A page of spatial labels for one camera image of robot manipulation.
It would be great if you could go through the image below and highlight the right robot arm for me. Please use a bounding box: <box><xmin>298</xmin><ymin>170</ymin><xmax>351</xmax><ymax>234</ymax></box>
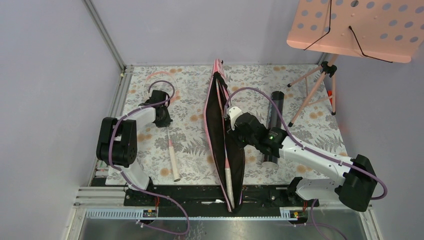
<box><xmin>226</xmin><ymin>107</ymin><xmax>377</xmax><ymax>212</ymax></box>

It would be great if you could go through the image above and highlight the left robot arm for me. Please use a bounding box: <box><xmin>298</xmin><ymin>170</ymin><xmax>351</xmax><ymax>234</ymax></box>
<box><xmin>95</xmin><ymin>90</ymin><xmax>172</xmax><ymax>206</ymax></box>

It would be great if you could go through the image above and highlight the black shuttlecock tube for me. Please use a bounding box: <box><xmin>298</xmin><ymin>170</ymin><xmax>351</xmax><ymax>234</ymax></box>
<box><xmin>261</xmin><ymin>91</ymin><xmax>285</xmax><ymax>169</ymax></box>

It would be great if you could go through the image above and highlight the floral patterned table mat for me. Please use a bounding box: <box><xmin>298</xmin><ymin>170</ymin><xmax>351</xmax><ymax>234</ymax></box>
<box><xmin>122</xmin><ymin>64</ymin><xmax>347</xmax><ymax>186</ymax></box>

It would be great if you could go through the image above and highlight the pink perforated music stand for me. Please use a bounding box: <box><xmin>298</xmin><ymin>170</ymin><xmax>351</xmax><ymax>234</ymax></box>
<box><xmin>286</xmin><ymin>0</ymin><xmax>424</xmax><ymax>128</ymax></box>

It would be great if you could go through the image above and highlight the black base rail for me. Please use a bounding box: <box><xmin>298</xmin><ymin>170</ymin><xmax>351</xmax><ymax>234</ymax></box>
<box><xmin>124</xmin><ymin>183</ymin><xmax>321</xmax><ymax>218</ymax></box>

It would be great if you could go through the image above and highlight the pink badminton racket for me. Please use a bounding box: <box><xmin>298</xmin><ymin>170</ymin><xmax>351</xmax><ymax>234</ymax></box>
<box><xmin>146</xmin><ymin>71</ymin><xmax>181</xmax><ymax>182</ymax></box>
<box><xmin>216</xmin><ymin>80</ymin><xmax>235</xmax><ymax>212</ymax></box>

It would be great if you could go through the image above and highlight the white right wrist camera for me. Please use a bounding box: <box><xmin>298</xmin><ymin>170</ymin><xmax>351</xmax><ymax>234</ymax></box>
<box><xmin>227</xmin><ymin>106</ymin><xmax>243</xmax><ymax>131</ymax></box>

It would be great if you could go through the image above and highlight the pink sport racket bag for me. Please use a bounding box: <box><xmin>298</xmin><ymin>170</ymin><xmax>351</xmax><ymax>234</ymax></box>
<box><xmin>203</xmin><ymin>58</ymin><xmax>246</xmax><ymax>213</ymax></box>

